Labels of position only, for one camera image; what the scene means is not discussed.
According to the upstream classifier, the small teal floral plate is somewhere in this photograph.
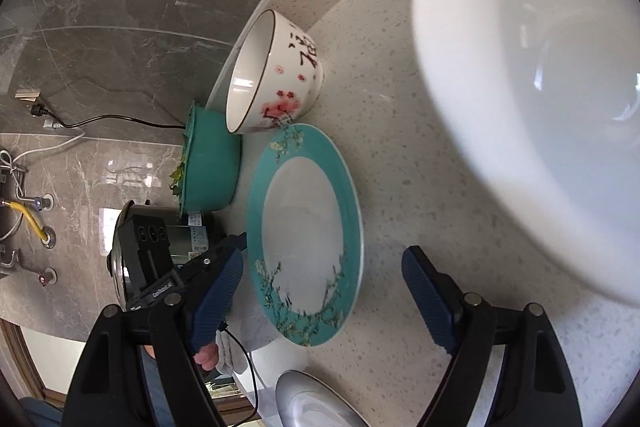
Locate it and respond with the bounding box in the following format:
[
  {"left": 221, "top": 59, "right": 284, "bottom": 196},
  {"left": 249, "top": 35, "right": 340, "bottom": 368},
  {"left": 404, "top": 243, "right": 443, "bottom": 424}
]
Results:
[{"left": 246, "top": 124, "right": 364, "bottom": 347}]

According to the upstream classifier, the person's left hand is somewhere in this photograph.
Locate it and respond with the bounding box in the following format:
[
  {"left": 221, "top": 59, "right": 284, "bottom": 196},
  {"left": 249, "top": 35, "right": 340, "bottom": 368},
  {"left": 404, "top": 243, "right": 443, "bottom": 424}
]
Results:
[{"left": 194, "top": 341, "right": 219, "bottom": 372}]

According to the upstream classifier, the stainless rice cooker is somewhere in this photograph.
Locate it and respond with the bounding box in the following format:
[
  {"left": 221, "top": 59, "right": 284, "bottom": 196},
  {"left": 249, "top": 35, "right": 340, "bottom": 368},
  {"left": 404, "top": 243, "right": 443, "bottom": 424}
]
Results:
[{"left": 106, "top": 200, "right": 226, "bottom": 309}]

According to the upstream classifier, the teal bowl with scraps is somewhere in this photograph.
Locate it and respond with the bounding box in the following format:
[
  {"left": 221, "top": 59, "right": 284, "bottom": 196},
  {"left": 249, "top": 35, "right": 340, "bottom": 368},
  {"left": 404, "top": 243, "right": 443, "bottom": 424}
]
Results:
[{"left": 170, "top": 104, "right": 242, "bottom": 213}]

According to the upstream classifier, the grey rimmed white plate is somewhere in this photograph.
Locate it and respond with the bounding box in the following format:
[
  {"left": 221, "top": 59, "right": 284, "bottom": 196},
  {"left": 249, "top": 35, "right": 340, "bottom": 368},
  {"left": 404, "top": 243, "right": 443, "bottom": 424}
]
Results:
[{"left": 276, "top": 369, "right": 369, "bottom": 427}]

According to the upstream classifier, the small floral ceramic bowl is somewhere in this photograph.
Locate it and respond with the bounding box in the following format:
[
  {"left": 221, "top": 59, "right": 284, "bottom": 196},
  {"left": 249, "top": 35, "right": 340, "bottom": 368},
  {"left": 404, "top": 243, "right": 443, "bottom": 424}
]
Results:
[{"left": 226, "top": 10, "right": 323, "bottom": 134}]

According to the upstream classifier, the medium white bowl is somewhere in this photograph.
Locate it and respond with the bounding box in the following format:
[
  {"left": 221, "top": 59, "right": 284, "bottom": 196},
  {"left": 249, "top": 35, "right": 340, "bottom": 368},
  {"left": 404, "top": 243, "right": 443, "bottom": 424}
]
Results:
[{"left": 411, "top": 0, "right": 639, "bottom": 305}]

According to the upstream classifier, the yellow gas hose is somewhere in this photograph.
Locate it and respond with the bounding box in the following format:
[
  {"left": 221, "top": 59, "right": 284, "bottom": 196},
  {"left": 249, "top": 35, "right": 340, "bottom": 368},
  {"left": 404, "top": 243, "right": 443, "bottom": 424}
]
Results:
[{"left": 4, "top": 199, "right": 51, "bottom": 243}]

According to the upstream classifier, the white power cable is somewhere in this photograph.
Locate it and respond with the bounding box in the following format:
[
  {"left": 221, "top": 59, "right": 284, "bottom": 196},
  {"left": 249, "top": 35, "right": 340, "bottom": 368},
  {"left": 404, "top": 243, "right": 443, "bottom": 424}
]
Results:
[{"left": 0, "top": 128, "right": 87, "bottom": 172}]

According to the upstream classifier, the black power cable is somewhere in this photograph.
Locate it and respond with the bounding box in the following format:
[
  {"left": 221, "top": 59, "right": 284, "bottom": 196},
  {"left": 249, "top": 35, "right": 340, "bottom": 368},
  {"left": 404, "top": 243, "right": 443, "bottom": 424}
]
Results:
[{"left": 29, "top": 103, "right": 187, "bottom": 130}]

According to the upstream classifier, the wall power socket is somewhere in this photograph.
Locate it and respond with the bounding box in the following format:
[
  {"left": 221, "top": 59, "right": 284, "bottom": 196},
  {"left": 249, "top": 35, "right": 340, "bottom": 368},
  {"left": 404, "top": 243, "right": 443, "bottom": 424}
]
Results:
[{"left": 14, "top": 89, "right": 40, "bottom": 104}]

